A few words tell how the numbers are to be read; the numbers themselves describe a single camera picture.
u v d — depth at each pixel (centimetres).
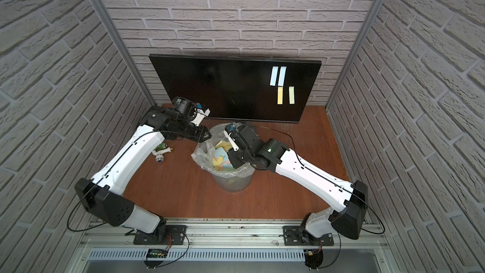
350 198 40
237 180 74
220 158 81
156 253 72
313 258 71
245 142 52
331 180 43
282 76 65
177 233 73
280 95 72
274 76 66
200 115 67
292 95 73
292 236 73
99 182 41
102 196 39
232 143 62
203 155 70
